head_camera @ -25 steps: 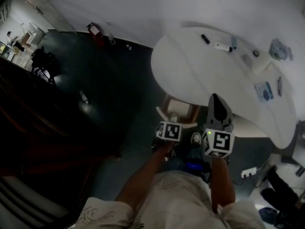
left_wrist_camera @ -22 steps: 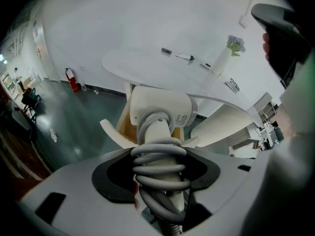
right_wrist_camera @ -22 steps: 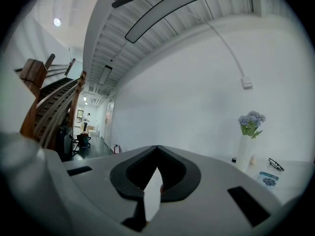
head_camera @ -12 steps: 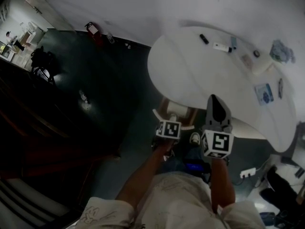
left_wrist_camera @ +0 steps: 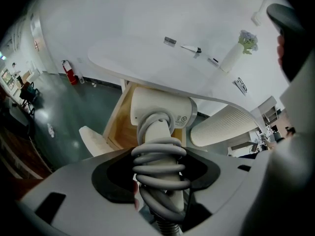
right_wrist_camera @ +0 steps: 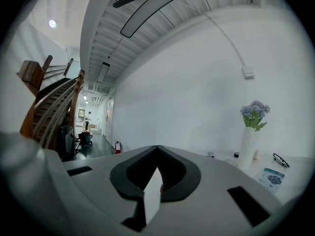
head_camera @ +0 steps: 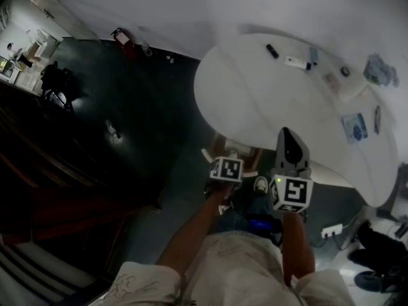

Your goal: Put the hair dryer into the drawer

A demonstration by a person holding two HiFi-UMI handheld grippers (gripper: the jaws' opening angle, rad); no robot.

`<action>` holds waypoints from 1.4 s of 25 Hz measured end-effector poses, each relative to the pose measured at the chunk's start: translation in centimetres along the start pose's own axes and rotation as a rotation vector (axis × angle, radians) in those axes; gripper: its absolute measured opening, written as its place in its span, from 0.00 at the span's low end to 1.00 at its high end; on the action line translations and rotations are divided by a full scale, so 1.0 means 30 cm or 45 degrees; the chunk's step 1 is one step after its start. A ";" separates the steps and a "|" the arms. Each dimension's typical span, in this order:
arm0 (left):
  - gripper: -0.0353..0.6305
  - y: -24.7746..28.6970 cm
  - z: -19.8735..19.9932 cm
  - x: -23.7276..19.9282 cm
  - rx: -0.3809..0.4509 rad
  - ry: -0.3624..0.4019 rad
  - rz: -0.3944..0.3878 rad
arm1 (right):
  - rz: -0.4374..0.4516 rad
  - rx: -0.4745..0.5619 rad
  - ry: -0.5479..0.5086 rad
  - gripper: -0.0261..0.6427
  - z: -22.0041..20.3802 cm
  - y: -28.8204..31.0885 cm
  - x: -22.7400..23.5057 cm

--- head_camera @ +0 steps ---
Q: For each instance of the white tube black cap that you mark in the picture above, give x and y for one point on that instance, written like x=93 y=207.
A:
x=294 y=61

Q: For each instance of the dark wooden staircase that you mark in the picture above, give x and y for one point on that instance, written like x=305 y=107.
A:
x=63 y=202

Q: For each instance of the person's left white shoe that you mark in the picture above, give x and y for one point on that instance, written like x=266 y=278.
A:
x=225 y=209

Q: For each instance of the person's right white shoe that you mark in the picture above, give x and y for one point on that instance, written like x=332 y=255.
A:
x=260 y=184

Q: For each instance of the person's blue jeans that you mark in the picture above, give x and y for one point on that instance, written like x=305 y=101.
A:
x=255 y=202

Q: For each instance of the person's right forearm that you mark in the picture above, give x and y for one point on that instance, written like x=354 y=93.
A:
x=296 y=247

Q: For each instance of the red fire extinguisher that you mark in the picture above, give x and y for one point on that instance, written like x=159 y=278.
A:
x=122 y=41

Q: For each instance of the black backpack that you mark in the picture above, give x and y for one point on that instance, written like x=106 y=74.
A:
x=55 y=81

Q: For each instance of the white oval table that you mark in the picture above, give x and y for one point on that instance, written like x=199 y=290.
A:
x=271 y=91

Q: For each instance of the white vase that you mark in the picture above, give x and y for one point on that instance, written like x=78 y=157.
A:
x=350 y=93

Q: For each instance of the black device blue screen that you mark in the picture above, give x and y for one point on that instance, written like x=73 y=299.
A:
x=261 y=225

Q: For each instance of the white power strip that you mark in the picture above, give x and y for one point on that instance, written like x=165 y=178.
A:
x=331 y=231

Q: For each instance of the small pink box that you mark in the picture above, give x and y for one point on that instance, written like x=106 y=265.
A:
x=331 y=82

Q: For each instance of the pale blue tube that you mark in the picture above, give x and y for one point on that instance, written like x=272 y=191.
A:
x=314 y=55

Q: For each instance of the small black stick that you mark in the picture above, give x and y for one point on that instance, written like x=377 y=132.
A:
x=272 y=51

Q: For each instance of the blue white packet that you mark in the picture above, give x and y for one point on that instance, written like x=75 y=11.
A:
x=354 y=128

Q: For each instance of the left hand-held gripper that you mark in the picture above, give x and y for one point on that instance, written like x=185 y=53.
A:
x=228 y=169

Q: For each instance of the grey door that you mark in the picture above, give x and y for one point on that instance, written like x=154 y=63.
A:
x=63 y=8

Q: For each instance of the small black round jar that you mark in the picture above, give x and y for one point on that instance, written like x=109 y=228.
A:
x=345 y=71

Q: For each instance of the grey shelf unit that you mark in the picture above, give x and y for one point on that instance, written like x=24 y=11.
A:
x=404 y=183

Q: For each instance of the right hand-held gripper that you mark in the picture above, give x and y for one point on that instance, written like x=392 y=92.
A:
x=293 y=193

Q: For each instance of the black eyeglasses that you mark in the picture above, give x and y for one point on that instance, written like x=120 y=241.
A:
x=377 y=120

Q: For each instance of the person's white shoe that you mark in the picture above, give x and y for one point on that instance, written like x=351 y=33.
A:
x=225 y=209
x=260 y=184

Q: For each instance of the person's beige shirt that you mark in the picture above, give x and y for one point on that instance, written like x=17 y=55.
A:
x=236 y=266

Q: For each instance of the clear plastic bottle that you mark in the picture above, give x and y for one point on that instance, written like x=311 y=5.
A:
x=112 y=128
x=146 y=49

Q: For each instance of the person's left forearm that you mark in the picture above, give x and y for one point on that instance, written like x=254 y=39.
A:
x=191 y=234

